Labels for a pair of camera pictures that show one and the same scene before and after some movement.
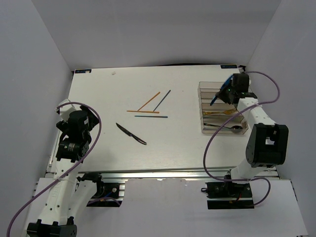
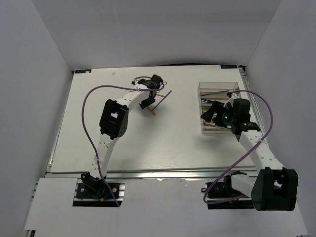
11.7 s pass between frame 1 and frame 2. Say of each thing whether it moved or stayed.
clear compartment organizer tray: stayed
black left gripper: moved
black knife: moved
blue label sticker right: stayed
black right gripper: moved
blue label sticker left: stayed
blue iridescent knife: moved
